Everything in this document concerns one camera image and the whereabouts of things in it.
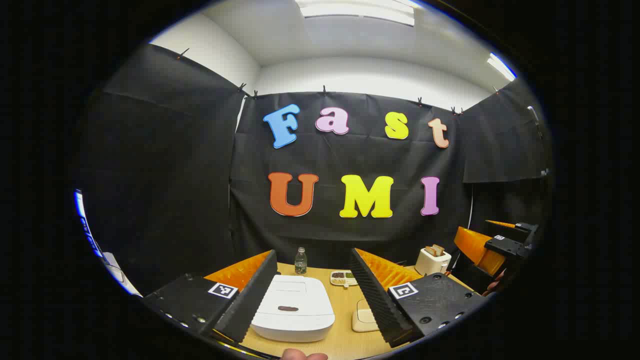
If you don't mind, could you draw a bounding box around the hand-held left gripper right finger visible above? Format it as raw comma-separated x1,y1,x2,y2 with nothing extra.
349,247,488,348

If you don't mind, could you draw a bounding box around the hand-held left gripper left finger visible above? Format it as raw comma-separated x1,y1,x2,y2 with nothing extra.
142,250,279,346

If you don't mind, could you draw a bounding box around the clear plastic rice container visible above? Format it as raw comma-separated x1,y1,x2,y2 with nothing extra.
351,298,381,333

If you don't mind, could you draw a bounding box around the white rice cooker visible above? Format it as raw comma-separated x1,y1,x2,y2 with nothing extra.
250,274,336,343

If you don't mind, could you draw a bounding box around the white divided condiment dish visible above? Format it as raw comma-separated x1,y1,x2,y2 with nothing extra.
330,270,359,289

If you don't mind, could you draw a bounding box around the white toaster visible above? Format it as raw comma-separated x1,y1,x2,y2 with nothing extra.
414,246,452,277

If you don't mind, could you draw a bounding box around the black backdrop cloth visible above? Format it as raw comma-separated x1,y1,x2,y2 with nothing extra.
77,42,553,296

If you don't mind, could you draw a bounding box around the small ceiling light panel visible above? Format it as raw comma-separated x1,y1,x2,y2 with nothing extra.
487,52,517,82

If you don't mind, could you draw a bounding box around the long ceiling light panel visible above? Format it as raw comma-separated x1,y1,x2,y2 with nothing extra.
295,0,417,27

